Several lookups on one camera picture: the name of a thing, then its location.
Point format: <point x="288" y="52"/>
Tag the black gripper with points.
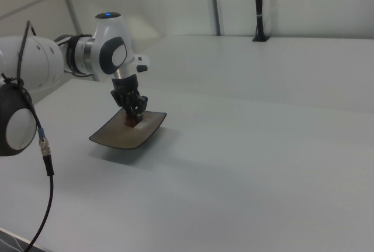
<point x="128" y="92"/>

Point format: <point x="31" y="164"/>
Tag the small red-brown food item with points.
<point x="131" y="124"/>

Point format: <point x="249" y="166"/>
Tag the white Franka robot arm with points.
<point x="38" y="56"/>

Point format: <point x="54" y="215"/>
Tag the square brown ceramic plate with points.
<point x="117" y="135"/>

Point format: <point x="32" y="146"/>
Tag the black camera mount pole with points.
<point x="259" y="6"/>

